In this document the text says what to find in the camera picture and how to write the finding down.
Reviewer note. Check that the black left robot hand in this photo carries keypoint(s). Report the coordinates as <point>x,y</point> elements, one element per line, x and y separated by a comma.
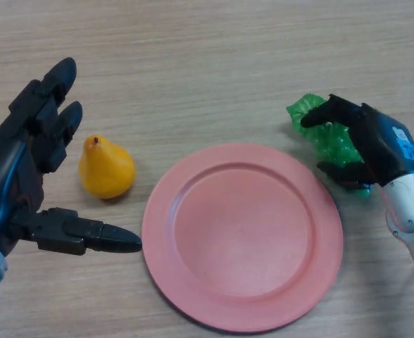
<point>10,167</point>

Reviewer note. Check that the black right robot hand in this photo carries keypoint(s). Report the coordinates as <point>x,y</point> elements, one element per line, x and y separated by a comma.
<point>383,144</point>

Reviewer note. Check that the green grapes bunch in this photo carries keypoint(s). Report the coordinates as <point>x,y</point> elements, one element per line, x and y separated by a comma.
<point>333,144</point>

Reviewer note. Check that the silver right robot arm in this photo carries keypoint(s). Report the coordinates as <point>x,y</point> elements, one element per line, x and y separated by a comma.
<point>407,204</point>

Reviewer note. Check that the pink round plate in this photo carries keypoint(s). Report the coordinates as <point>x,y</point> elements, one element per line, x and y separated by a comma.
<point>242,239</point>

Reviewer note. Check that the yellow pear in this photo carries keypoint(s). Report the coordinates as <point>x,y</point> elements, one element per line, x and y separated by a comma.
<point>106,169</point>

